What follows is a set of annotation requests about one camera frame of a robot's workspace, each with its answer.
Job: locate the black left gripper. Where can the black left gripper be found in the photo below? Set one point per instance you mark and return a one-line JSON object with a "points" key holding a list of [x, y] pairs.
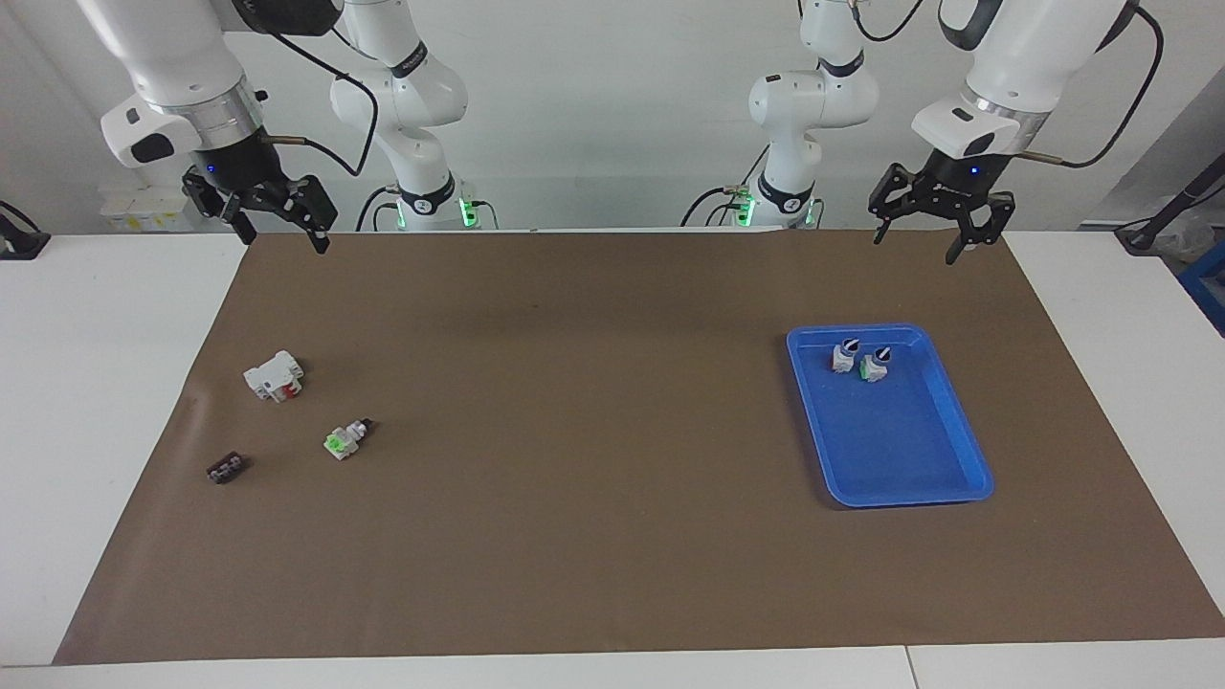
{"points": [[962, 180]]}

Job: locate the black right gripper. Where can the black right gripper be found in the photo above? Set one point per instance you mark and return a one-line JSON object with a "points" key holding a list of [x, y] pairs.
{"points": [[234, 167]]}

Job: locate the green white rotary switch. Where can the green white rotary switch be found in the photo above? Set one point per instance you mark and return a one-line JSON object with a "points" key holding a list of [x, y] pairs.
{"points": [[873, 367]]}

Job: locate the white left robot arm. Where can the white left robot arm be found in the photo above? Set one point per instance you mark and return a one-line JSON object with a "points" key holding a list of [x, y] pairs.
{"points": [[813, 96]]}

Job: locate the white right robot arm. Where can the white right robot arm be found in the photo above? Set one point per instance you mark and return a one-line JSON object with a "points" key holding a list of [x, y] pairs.
{"points": [[172, 57]]}

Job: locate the black stand with pole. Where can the black stand with pole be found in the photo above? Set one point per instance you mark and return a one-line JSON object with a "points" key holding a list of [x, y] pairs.
{"points": [[1148, 230]]}

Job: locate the blue plastic tray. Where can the blue plastic tray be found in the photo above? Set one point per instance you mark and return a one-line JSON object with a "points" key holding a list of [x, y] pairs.
{"points": [[900, 440]]}

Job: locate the green white push button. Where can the green white push button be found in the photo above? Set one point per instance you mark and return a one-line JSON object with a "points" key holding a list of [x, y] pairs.
{"points": [[340, 442]]}

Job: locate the small black terminal block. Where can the small black terminal block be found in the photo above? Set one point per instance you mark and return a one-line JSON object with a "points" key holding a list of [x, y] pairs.
{"points": [[226, 469]]}

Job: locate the blue crate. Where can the blue crate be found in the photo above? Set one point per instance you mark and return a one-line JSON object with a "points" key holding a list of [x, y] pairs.
{"points": [[1208, 287]]}

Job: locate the brown paper table mat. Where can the brown paper table mat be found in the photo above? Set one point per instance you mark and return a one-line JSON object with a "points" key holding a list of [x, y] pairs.
{"points": [[612, 536]]}

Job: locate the white boxes by wall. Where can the white boxes by wall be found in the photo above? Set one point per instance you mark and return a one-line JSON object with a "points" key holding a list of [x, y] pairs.
{"points": [[144, 209]]}

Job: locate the white red switch block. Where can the white red switch block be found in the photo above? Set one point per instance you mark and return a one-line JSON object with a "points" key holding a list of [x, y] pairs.
{"points": [[268, 375]]}

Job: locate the white switch with black knob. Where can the white switch with black knob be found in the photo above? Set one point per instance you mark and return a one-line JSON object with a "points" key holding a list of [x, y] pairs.
{"points": [[843, 359]]}

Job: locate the black clamp mount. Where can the black clamp mount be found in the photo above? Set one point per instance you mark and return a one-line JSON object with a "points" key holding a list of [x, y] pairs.
{"points": [[19, 244]]}

